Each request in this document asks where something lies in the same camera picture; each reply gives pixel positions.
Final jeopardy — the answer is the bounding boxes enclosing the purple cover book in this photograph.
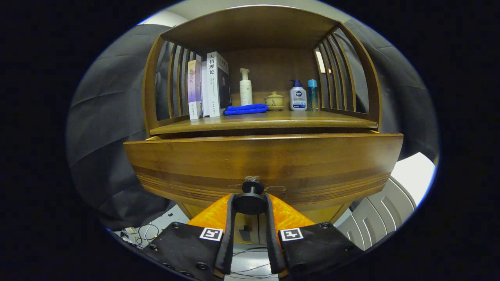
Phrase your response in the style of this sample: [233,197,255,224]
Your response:
[187,59,204,120]

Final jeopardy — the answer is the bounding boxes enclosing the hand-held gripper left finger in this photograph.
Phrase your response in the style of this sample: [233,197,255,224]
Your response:
[143,193,237,281]

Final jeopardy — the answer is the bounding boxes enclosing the white bottle with blue pump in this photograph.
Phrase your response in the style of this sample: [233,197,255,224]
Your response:
[289,80,307,111]

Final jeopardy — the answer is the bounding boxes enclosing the brown wooden cabinet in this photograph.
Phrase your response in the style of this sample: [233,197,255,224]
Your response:
[142,5,382,244]

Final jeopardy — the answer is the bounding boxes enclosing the teal slim bottle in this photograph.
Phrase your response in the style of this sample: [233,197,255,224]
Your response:
[307,79,318,112]

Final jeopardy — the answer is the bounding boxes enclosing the wooden drawer with black knob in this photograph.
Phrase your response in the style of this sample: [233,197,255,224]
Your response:
[123,133,404,225]

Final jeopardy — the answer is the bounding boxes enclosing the thin floor cables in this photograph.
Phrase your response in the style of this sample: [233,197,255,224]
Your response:
[230,246,274,279]

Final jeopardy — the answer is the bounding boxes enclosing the white flat panel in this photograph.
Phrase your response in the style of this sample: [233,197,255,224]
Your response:
[391,152,437,207]

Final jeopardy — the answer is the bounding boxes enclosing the folded blue cloth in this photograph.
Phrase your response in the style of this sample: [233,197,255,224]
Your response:
[224,103,269,116]

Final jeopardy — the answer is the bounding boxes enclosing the grey ribbed panel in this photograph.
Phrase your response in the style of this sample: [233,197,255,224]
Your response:
[336,176,416,251]

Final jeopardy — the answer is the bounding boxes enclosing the brown wooden countertop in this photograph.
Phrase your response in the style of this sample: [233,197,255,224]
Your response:
[150,110,379,135]

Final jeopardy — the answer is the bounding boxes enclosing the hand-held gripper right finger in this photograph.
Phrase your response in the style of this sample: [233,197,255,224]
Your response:
[264,193,364,281]

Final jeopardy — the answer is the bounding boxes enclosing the yellow lidded ceramic teacup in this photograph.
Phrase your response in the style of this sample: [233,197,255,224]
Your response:
[264,91,286,111]

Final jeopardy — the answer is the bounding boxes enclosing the black looped cable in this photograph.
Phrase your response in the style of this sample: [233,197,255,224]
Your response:
[134,222,161,247]

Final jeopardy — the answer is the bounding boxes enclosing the thick white and black book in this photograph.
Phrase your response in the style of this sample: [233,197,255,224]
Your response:
[206,52,232,117]

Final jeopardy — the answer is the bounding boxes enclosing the thin white book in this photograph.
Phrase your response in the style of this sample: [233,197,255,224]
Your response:
[200,60,211,117]

